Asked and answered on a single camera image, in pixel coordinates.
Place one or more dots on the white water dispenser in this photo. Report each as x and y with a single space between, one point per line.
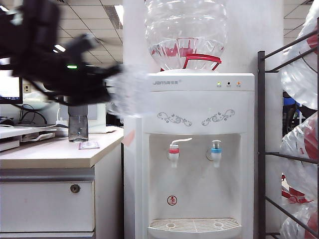
194 104

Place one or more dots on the clear textured plastic mug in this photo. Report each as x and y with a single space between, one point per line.
129 92

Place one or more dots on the round metal drawer lock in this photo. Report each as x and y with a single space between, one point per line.
75 188

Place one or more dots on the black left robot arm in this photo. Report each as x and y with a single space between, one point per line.
37 25

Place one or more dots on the white desk riser tray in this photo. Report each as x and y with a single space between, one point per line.
15 132

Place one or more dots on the black office chair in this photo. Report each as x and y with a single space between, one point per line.
112 120

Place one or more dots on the white power adapter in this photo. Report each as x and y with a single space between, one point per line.
62 122

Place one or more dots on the black computer monitor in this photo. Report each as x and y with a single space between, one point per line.
10 89

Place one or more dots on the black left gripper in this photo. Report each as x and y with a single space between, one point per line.
74 84

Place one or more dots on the black metal jug rack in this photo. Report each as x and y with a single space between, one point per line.
261 124

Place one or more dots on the blue collar cold tap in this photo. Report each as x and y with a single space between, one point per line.
216 152

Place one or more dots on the clear dispenser water jug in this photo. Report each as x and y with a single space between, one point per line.
185 30

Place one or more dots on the beige wall socket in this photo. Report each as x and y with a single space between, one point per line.
27 88

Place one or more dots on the red collar hot tap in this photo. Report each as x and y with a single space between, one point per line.
173 152

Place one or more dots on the grey translucent water bottle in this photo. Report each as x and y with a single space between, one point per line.
78 124

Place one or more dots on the pink sticky note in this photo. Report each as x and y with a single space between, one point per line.
128 138

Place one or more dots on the white drip tray grille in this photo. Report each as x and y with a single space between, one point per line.
194 224

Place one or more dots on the ceiling light panel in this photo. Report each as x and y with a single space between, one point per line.
119 15
59 48

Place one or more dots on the grey computer mouse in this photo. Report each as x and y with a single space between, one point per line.
6 122

